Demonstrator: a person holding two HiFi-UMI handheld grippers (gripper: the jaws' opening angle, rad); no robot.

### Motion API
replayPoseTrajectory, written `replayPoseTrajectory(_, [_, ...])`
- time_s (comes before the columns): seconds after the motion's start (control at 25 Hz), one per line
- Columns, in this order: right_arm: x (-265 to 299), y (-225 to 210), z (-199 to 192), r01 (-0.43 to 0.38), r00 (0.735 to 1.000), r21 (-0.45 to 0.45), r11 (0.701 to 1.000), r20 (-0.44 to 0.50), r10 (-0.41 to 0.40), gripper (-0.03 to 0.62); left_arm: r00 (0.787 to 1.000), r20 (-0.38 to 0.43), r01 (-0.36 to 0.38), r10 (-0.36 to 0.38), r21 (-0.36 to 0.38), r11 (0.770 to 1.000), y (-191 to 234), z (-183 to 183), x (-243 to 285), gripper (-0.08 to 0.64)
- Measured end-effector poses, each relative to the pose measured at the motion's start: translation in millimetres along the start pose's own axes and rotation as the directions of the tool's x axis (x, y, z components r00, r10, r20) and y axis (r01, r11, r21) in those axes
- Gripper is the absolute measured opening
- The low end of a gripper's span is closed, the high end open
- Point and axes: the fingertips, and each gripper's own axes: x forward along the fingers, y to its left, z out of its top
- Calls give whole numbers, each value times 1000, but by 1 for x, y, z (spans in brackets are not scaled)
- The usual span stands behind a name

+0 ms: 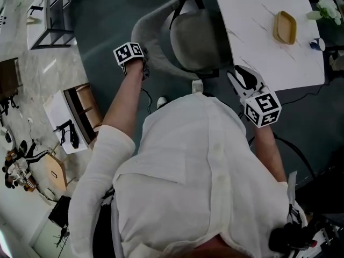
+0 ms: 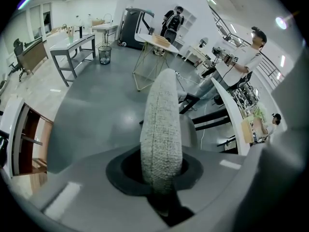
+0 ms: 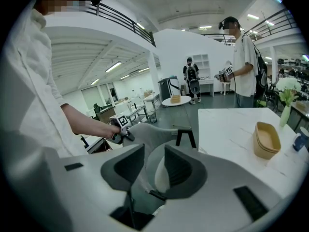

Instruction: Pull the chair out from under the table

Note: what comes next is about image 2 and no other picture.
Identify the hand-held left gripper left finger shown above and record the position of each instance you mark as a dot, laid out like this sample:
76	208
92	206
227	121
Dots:
84	178

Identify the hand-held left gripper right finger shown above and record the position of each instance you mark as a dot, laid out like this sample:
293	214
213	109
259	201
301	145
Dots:
217	173

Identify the beige chair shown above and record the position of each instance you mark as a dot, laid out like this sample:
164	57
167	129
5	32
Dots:
161	129

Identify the white table with black legs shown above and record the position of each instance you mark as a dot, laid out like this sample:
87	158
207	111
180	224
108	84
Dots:
229	100

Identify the black office chair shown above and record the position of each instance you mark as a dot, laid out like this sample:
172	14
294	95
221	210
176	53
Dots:
18	49

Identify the cluttered equipment shelf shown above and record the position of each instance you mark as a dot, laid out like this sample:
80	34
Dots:
243	95

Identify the white cabinet wooden interior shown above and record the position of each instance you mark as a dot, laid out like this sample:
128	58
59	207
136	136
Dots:
14	129

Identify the black mezzanine railing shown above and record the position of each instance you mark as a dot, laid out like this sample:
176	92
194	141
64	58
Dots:
265	66

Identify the white dresser with mirror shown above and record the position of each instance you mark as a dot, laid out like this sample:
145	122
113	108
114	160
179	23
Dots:
193	49

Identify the wooden desk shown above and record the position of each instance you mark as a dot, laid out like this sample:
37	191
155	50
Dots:
33	54

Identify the grey desk white top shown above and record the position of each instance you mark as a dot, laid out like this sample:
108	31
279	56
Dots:
72	42

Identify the wooden box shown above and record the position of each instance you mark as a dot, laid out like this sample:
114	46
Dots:
160	41

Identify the white sink table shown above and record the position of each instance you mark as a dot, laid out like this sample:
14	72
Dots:
103	27

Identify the round white table gold legs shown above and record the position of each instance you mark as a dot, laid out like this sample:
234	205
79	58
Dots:
144	37

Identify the dark grey machine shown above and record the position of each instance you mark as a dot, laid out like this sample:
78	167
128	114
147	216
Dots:
130	28

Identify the white wall shelf unit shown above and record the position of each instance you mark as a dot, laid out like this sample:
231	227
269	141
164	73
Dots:
189	23

